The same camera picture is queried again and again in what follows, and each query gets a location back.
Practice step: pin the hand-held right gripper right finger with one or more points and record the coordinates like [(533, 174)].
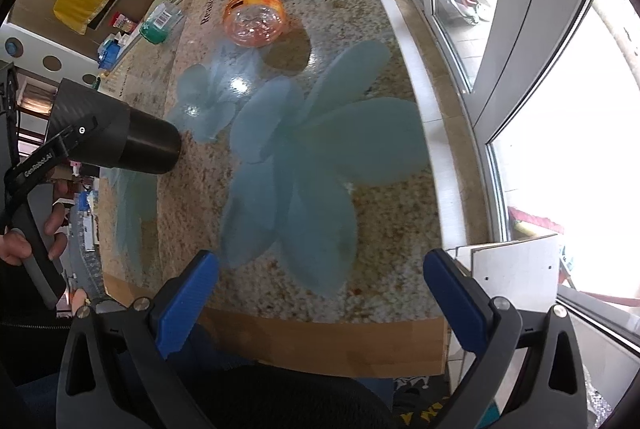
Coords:
[(457, 304)]

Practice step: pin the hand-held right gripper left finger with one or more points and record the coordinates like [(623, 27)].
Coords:
[(186, 306)]

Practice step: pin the orange plastic jar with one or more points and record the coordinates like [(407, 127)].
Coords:
[(255, 15)]

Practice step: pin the blue box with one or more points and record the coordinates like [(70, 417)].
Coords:
[(110, 53)]

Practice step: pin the white board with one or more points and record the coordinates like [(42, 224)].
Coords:
[(515, 271)]

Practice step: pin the clear jar with green lid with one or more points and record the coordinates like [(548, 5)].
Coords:
[(160, 25)]

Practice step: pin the person's left hand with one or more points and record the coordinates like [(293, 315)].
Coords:
[(52, 226)]

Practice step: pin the flower printed table mat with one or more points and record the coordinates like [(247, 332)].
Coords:
[(320, 149)]

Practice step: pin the grey window frame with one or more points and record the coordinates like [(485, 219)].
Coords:
[(540, 34)]

